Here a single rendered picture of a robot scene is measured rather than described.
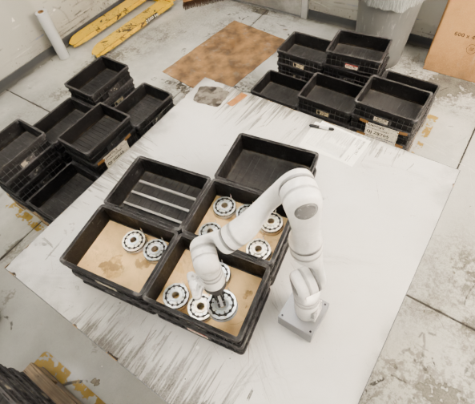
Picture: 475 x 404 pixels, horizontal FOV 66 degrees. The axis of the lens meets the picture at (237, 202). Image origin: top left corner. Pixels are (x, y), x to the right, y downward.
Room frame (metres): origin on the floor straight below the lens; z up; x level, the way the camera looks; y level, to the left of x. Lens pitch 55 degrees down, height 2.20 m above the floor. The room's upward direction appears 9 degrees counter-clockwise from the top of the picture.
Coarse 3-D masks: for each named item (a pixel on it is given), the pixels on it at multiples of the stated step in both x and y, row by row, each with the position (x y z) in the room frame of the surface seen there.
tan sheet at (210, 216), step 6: (216, 198) 1.00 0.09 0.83; (240, 204) 0.94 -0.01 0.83; (210, 210) 0.94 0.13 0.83; (204, 216) 0.91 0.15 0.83; (210, 216) 0.90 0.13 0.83; (216, 216) 0.90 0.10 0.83; (234, 216) 0.88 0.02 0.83; (282, 216) 0.84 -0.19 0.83; (204, 222) 0.88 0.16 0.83; (216, 222) 0.87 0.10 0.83; (222, 222) 0.86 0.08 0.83; (228, 222) 0.86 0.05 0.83; (198, 228) 0.85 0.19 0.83; (198, 234) 0.82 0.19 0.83; (258, 234) 0.77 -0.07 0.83; (264, 234) 0.77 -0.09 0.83; (270, 240) 0.74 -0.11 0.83; (276, 240) 0.73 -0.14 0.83; (246, 246) 0.73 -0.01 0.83; (270, 258) 0.66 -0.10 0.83
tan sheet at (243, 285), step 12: (180, 264) 0.69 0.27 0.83; (192, 264) 0.68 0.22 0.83; (180, 276) 0.64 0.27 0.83; (240, 276) 0.60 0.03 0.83; (252, 276) 0.59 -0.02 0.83; (240, 288) 0.55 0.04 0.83; (252, 288) 0.54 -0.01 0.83; (156, 300) 0.55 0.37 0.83; (240, 300) 0.50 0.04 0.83; (252, 300) 0.49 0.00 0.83; (240, 312) 0.46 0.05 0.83; (216, 324) 0.43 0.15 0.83; (228, 324) 0.42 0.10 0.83; (240, 324) 0.41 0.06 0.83
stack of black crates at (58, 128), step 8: (64, 104) 2.34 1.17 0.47; (72, 104) 2.38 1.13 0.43; (80, 104) 2.31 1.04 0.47; (56, 112) 2.28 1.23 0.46; (64, 112) 2.32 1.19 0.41; (72, 112) 2.35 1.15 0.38; (80, 112) 2.33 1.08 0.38; (40, 120) 2.18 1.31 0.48; (48, 120) 2.21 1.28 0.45; (56, 120) 2.25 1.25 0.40; (64, 120) 2.27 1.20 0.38; (72, 120) 2.25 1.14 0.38; (40, 128) 2.15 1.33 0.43; (48, 128) 2.19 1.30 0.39; (56, 128) 2.19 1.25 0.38; (64, 128) 2.18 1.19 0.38; (48, 136) 2.12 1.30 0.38; (56, 136) 2.10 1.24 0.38; (56, 144) 1.92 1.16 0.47; (64, 152) 1.93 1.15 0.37; (64, 160) 1.95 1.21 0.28
